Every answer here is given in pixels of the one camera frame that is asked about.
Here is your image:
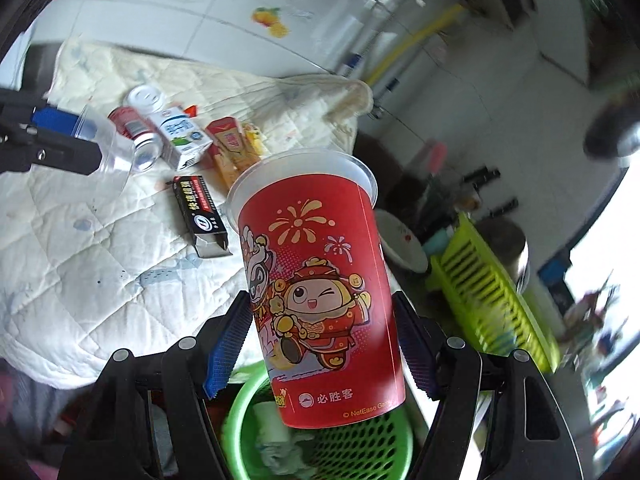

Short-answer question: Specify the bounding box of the cream quilted blanket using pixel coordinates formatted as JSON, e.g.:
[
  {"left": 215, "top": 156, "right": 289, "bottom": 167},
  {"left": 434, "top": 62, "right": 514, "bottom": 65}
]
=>
[{"left": 0, "top": 35, "right": 375, "bottom": 376}]

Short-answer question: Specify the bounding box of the green plastic basket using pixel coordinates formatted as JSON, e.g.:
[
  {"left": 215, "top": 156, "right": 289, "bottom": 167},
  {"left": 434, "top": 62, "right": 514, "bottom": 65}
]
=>
[{"left": 220, "top": 360, "right": 416, "bottom": 480}]

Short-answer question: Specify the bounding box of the white plastic cup lid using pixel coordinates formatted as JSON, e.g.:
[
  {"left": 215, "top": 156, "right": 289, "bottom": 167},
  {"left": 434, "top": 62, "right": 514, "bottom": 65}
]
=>
[{"left": 125, "top": 85, "right": 166, "bottom": 116}]

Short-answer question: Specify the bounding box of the black small carton box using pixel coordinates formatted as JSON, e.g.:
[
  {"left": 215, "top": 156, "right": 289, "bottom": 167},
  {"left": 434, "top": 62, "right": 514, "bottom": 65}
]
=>
[{"left": 172, "top": 175, "right": 233, "bottom": 259}]

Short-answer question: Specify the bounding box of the pink plastic item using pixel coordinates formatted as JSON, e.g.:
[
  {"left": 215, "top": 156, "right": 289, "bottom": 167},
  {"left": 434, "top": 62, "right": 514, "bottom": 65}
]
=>
[{"left": 422, "top": 141, "right": 447, "bottom": 171}]

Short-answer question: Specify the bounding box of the dark round object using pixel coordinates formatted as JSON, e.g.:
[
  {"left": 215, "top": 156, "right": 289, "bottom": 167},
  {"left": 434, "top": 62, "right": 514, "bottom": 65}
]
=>
[{"left": 585, "top": 105, "right": 640, "bottom": 158}]

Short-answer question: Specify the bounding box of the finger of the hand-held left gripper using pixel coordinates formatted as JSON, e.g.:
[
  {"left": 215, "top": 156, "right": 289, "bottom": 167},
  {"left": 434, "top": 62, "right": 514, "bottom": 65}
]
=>
[
  {"left": 0, "top": 127, "right": 102, "bottom": 177},
  {"left": 0, "top": 87, "right": 83, "bottom": 134}
]

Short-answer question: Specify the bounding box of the white blue milk carton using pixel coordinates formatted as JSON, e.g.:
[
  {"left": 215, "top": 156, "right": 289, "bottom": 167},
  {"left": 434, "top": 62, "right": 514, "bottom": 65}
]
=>
[{"left": 147, "top": 105, "right": 213, "bottom": 171}]

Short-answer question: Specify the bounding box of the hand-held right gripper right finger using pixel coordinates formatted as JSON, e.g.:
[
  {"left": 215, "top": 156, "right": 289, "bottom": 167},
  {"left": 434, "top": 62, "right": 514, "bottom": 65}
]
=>
[{"left": 392, "top": 292, "right": 593, "bottom": 480}]

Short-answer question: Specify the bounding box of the crumpled white tissue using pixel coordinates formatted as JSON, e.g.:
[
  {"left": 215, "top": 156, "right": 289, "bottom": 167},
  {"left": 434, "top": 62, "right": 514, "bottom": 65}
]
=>
[{"left": 252, "top": 402, "right": 311, "bottom": 476}]

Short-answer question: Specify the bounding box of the steel pot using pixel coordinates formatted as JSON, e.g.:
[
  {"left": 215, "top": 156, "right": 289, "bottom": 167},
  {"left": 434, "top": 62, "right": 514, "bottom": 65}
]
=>
[{"left": 477, "top": 217, "right": 531, "bottom": 293}]

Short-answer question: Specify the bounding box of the clear plastic cup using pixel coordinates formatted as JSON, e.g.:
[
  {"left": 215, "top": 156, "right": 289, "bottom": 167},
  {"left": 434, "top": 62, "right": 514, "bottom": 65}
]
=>
[{"left": 70, "top": 105, "right": 138, "bottom": 206}]

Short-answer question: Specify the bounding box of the red orange snack box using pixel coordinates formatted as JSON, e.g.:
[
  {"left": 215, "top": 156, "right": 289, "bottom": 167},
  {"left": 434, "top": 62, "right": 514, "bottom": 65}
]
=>
[{"left": 206, "top": 117, "right": 263, "bottom": 191}]

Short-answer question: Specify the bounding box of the white bowl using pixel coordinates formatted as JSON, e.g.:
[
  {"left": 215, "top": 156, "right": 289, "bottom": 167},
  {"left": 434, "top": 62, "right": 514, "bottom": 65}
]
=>
[{"left": 372, "top": 208, "right": 431, "bottom": 273}]

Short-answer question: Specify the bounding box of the yellow pipe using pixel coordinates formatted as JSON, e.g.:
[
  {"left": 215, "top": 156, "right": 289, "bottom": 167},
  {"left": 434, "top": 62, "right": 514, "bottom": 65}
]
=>
[{"left": 365, "top": 5, "right": 463, "bottom": 86}]

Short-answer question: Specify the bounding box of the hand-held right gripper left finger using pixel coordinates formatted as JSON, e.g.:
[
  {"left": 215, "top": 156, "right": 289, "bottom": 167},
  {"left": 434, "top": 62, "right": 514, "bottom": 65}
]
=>
[{"left": 57, "top": 290, "right": 253, "bottom": 480}]

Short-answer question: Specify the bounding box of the yellow snack wrapper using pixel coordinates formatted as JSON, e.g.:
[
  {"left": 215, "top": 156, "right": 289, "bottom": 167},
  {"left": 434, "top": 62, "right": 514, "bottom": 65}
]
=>
[{"left": 242, "top": 122, "right": 268, "bottom": 158}]

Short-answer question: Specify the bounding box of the teal plastic container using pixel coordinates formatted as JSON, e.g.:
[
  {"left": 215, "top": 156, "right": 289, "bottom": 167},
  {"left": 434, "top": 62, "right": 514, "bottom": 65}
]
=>
[{"left": 422, "top": 230, "right": 453, "bottom": 261}]

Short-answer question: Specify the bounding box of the red drink can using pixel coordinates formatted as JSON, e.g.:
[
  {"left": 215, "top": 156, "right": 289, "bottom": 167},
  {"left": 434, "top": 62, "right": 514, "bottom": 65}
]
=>
[{"left": 108, "top": 106, "right": 162, "bottom": 172}]

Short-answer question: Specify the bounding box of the red printed paper cup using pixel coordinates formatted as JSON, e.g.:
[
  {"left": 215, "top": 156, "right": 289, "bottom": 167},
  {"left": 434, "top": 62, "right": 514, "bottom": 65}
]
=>
[{"left": 225, "top": 149, "right": 407, "bottom": 430}]

